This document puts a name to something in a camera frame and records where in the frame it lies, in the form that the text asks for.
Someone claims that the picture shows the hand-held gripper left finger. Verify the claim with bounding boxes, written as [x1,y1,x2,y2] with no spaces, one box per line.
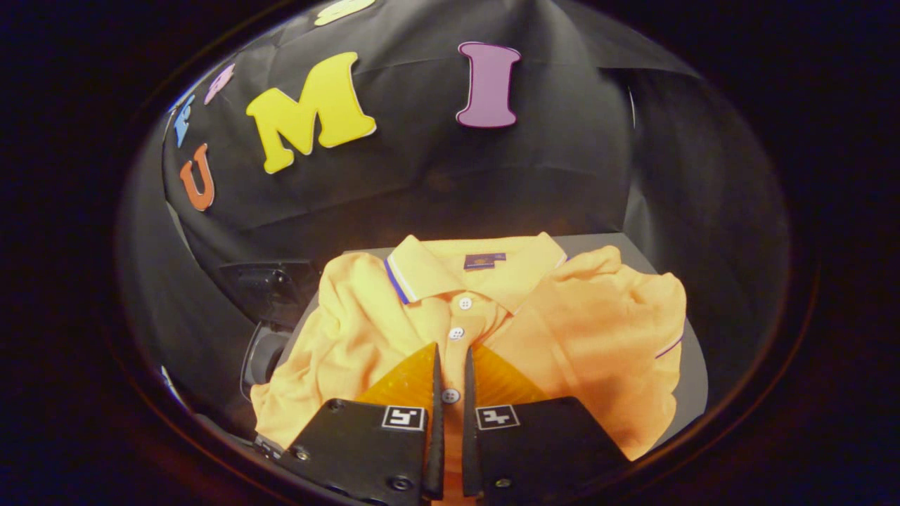
[281,343,445,506]

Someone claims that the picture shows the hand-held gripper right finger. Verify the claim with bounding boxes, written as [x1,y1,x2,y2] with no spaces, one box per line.
[462,344,630,506]

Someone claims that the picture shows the orange polo shirt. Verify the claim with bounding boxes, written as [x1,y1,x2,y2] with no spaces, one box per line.
[250,232,688,506]

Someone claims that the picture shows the beige cabinet with dark top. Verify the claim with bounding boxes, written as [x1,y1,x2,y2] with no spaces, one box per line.
[281,232,709,450]

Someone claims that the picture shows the black backdrop cloth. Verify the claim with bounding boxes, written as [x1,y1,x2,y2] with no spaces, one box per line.
[118,0,788,422]

